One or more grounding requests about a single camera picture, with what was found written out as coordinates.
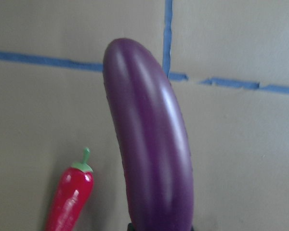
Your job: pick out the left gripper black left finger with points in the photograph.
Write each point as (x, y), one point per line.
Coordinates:
(130, 227)

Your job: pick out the red chili pepper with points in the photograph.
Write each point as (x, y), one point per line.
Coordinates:
(72, 193)

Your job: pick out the purple eggplant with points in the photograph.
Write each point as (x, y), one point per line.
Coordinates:
(152, 139)

